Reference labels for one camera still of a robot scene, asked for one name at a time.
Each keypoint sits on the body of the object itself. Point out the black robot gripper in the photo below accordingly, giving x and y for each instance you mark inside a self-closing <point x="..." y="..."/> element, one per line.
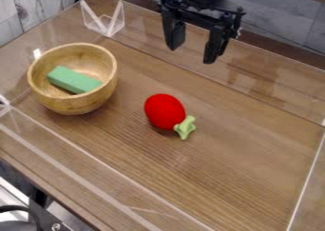
<point x="201" y="12"/>

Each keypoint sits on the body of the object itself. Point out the light wooden bowl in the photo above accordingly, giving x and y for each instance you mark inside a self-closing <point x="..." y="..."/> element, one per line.
<point x="86" y="58"/>

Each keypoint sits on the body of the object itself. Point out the green rectangular block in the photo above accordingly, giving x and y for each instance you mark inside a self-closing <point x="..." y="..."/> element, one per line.
<point x="72" y="80"/>

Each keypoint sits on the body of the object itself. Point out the red plush strawberry toy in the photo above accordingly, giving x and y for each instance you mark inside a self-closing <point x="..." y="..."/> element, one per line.
<point x="167" y="114"/>

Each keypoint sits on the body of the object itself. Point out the clear acrylic corner bracket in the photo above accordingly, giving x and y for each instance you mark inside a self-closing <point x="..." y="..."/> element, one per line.
<point x="106" y="25"/>

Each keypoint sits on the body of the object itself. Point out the clear acrylic enclosure wall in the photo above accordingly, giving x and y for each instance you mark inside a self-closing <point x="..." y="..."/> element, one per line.
<point x="130" y="177"/>

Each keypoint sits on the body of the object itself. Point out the black metal table bracket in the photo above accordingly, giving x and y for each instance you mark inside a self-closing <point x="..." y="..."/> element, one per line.
<point x="50" y="223"/>

